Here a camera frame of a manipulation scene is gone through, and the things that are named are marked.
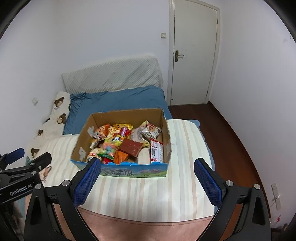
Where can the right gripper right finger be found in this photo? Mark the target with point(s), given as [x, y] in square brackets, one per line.
[253, 222]

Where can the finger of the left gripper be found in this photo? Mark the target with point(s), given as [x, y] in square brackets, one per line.
[11, 157]
[39, 162]

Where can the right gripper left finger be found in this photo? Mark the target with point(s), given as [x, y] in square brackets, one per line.
[41, 220]

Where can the small red snack packet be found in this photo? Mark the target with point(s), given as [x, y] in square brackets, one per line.
[106, 160]

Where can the yellow panda snack bag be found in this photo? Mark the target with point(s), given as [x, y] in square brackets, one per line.
[93, 154]

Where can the orange snack packet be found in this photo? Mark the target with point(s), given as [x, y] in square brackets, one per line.
[120, 157]

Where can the orange panda snack bag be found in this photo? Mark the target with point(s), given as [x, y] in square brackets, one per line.
[101, 132]

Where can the dark red packet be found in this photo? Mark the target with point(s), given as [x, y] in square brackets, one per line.
[130, 147]

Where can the white wafer packet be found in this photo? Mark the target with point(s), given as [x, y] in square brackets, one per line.
[144, 157]

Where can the red white long packet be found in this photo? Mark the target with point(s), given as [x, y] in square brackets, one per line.
[156, 151]

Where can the white meat snack packet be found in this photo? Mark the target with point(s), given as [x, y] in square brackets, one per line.
[150, 132]

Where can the colourful gumball candy bag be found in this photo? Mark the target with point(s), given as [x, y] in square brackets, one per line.
[109, 148]

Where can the yellow red noodle packet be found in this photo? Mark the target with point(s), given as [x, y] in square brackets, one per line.
[118, 132]

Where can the yellow clear egg-cake bag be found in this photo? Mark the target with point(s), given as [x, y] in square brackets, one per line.
[136, 135]

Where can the bear print pillow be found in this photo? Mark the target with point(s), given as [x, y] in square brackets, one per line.
[52, 128]

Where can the cardboard milk box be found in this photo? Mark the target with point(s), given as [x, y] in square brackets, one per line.
[128, 143]

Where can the blue bed sheet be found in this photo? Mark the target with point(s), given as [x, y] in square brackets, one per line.
[91, 110]

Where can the pink striped cat blanket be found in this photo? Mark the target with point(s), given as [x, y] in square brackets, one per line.
[174, 207]

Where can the grey padded headboard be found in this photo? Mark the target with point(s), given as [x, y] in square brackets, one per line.
[114, 75]

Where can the white door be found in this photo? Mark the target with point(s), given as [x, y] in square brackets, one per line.
[196, 35]

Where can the wall outlet with plug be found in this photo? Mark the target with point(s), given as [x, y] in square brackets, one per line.
[276, 196]

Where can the door handle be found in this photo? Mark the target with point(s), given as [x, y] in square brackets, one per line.
[178, 56]

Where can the wall switch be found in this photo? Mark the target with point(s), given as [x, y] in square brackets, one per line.
[163, 35]

